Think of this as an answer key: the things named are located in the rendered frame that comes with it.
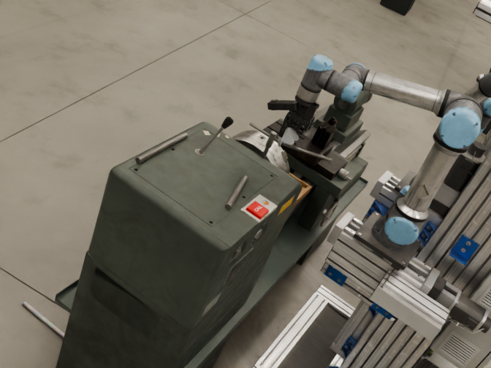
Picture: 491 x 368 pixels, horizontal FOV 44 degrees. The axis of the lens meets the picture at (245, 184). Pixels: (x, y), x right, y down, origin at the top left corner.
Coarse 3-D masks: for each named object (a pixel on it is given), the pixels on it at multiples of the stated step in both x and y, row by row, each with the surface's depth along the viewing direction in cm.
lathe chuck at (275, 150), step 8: (240, 136) 247; (248, 136) 246; (256, 136) 247; (264, 136) 248; (264, 144) 243; (272, 152) 243; (280, 152) 247; (280, 160) 245; (280, 168) 244; (288, 168) 249
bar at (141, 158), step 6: (174, 138) 217; (180, 138) 219; (162, 144) 212; (168, 144) 213; (174, 144) 216; (150, 150) 206; (156, 150) 208; (162, 150) 211; (138, 156) 202; (144, 156) 202; (150, 156) 205; (138, 162) 201
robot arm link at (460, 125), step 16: (448, 112) 189; (464, 112) 185; (480, 112) 192; (448, 128) 187; (464, 128) 185; (480, 128) 187; (448, 144) 189; (464, 144) 187; (432, 160) 197; (448, 160) 194; (416, 176) 204; (432, 176) 198; (416, 192) 203; (432, 192) 202; (400, 208) 208; (416, 208) 206; (400, 224) 207; (416, 224) 208; (400, 240) 211
